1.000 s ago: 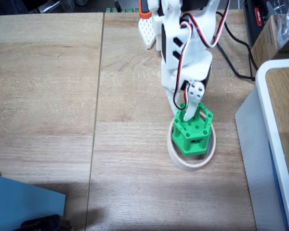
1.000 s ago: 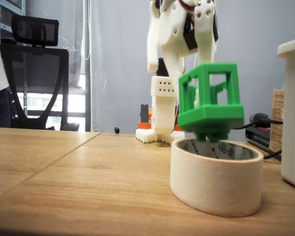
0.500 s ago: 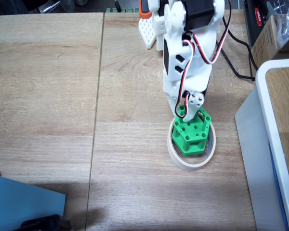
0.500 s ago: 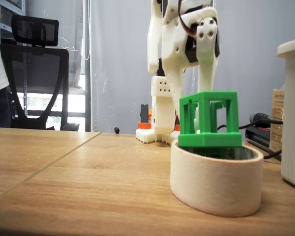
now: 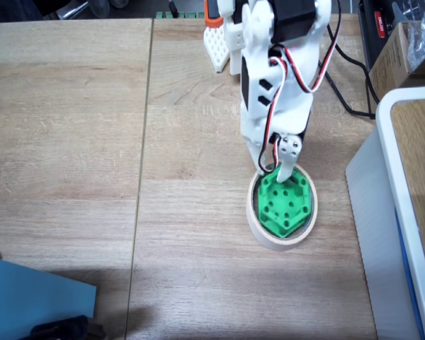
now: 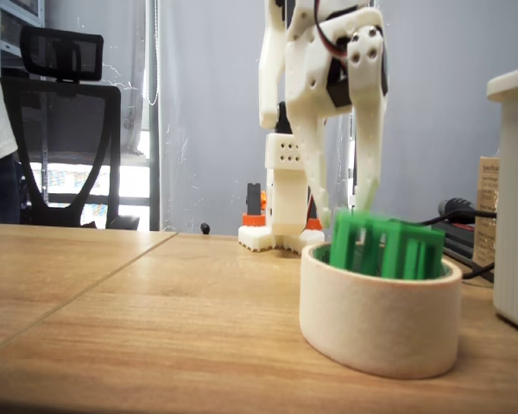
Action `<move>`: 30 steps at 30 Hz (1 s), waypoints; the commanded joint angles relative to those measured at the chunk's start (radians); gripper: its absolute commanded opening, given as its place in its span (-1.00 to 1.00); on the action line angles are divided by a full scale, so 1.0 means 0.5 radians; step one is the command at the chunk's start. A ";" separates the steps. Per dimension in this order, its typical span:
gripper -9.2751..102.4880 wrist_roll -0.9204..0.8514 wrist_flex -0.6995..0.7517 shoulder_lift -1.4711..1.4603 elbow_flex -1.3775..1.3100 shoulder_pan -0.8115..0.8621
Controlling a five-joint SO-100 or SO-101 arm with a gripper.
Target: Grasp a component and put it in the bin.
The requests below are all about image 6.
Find grey metal shelf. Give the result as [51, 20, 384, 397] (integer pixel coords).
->
[0, 0, 47, 78]

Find brown cardboard box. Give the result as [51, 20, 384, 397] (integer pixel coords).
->
[472, 155, 502, 271]

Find white blind bead chain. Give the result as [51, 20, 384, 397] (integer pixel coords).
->
[348, 103, 371, 212]
[145, 0, 160, 106]

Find beige masking tape roll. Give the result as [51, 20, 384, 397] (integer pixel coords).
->
[298, 241, 464, 380]

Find green hexagonal printed component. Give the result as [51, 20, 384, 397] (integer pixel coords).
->
[327, 206, 446, 281]

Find red white black servo cable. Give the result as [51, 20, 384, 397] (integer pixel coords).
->
[313, 0, 351, 58]

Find black power strip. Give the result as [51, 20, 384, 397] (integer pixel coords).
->
[430, 219, 496, 284]

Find black mesh office chair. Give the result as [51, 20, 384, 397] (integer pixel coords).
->
[0, 24, 142, 229]

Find black plug with cable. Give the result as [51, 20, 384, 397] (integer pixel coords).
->
[438, 197, 498, 222]

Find long black power cable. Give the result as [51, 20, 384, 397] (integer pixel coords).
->
[418, 215, 497, 280]

